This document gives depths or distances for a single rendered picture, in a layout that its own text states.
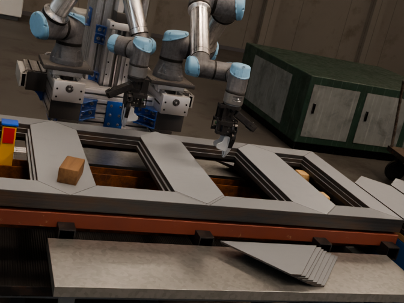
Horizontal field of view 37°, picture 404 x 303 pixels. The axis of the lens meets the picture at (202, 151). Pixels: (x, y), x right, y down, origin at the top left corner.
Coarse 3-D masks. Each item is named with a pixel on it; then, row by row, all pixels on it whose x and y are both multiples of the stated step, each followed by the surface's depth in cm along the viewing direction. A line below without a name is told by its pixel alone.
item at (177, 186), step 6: (174, 186) 203; (180, 186) 204; (186, 186) 206; (192, 186) 207; (198, 186) 208; (204, 186) 210; (210, 186) 211; (216, 186) 212; (204, 192) 204; (210, 192) 205; (216, 192) 206
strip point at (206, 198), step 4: (180, 192) 199; (184, 192) 200; (188, 192) 201; (192, 192) 202; (196, 192) 202; (200, 192) 203; (188, 196) 198; (192, 196) 198; (196, 196) 199; (200, 196) 200; (204, 196) 201; (208, 196) 202; (212, 196) 202; (216, 196) 203; (220, 196) 204; (200, 200) 196; (204, 200) 197; (208, 200) 198; (212, 200) 199
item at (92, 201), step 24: (96, 144) 243; (120, 144) 246; (144, 144) 241; (192, 144) 257; (312, 168) 267; (0, 192) 172; (24, 192) 174; (336, 192) 246; (168, 216) 191; (192, 216) 194; (216, 216) 196; (240, 216) 199; (264, 216) 202; (288, 216) 205; (312, 216) 208; (336, 216) 211
